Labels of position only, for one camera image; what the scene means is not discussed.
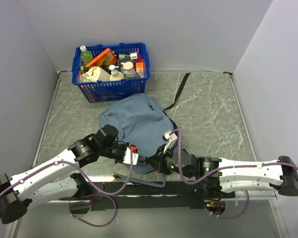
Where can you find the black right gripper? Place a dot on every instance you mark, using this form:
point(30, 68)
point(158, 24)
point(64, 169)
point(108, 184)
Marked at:
point(157, 160)

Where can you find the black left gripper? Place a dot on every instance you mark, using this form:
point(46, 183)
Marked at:
point(124, 146)

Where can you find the cream pump bottle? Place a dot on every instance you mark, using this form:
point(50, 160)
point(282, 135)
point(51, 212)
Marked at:
point(116, 75)

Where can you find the blue plastic shopping basket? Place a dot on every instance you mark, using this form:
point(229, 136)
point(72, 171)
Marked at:
point(100, 91)

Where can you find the blue student backpack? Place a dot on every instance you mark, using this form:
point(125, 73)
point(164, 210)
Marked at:
point(141, 121)

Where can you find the pink orange bottle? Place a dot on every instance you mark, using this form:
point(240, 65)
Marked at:
point(140, 67)

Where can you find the orange snack box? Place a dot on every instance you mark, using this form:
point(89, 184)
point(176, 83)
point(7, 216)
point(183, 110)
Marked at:
point(106, 58)

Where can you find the grey pump bottle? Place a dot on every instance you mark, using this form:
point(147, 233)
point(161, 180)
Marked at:
point(130, 71)

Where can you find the green drink bottle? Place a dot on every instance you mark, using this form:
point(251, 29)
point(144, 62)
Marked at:
point(86, 56)

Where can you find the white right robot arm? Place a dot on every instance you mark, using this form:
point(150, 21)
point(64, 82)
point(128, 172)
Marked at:
point(213, 174)

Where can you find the aluminium front rail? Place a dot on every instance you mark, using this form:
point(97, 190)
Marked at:
point(250, 196)

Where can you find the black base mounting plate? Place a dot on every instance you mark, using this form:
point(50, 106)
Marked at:
point(100, 203)

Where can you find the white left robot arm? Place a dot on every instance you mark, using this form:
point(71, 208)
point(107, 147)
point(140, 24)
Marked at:
point(61, 176)

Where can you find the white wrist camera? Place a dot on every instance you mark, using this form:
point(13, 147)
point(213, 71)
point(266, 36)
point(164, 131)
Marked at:
point(170, 138)
point(131, 155)

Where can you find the black packaged item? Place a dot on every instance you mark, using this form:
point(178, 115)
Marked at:
point(122, 58)

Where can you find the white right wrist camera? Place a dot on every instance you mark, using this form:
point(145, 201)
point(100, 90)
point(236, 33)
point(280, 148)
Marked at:
point(170, 138)

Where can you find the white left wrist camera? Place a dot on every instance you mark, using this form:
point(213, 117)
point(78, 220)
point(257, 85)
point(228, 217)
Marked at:
point(131, 155)

